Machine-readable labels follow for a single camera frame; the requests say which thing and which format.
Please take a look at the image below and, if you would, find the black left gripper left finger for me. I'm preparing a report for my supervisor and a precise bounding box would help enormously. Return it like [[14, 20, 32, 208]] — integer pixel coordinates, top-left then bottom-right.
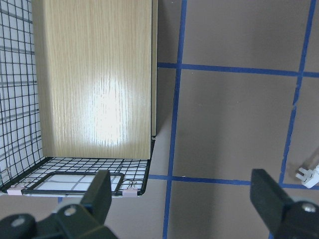
[[0, 170, 117, 239]]

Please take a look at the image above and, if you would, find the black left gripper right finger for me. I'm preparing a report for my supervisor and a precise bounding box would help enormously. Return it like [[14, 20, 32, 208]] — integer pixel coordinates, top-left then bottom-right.
[[250, 169, 319, 239]]

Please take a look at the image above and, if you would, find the white power plug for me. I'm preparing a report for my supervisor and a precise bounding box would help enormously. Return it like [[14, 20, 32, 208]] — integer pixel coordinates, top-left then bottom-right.
[[296, 165, 319, 189]]

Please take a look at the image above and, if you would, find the pink binder clip right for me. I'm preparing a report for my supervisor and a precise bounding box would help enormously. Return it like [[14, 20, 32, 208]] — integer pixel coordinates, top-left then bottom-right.
[[122, 181, 138, 198]]

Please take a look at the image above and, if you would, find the pink binder clip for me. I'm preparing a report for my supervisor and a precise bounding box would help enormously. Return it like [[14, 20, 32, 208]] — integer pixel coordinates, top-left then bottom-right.
[[122, 181, 138, 198], [7, 187, 24, 196]]

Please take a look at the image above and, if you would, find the blue tape horizontal lower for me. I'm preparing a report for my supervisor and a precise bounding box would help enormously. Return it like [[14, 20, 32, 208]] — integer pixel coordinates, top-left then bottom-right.
[[148, 174, 319, 191]]

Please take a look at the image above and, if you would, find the blue tape horizontal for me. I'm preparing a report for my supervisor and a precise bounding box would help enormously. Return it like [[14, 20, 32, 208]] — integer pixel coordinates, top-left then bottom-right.
[[148, 174, 319, 191], [157, 62, 319, 79]]

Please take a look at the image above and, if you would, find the pink binder clip left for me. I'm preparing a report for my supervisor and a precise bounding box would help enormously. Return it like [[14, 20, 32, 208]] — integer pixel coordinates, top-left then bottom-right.
[[7, 187, 24, 196]]

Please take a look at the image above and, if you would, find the light wood shelf board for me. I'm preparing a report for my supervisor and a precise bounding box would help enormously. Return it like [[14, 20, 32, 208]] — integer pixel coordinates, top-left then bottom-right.
[[31, 0, 158, 160]]

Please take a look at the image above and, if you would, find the blue tape horizontal upper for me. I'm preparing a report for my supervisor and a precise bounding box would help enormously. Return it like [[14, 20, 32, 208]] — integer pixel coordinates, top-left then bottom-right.
[[157, 62, 319, 79]]

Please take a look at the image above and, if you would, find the blue tape vertical right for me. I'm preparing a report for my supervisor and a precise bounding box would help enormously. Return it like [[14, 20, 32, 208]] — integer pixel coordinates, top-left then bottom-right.
[[279, 0, 317, 186]]

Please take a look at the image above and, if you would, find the blue tape vertical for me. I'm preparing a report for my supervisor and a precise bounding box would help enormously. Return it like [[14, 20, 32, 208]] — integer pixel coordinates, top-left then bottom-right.
[[162, 0, 187, 239], [279, 0, 317, 186]]

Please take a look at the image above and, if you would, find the blue tape vertical left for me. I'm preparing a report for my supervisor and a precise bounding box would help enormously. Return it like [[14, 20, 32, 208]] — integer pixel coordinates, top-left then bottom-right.
[[162, 0, 187, 239]]

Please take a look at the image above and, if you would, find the black wire grid rack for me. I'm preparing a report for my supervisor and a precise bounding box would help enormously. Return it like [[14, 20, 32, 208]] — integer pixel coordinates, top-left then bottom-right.
[[0, 0, 155, 196]]

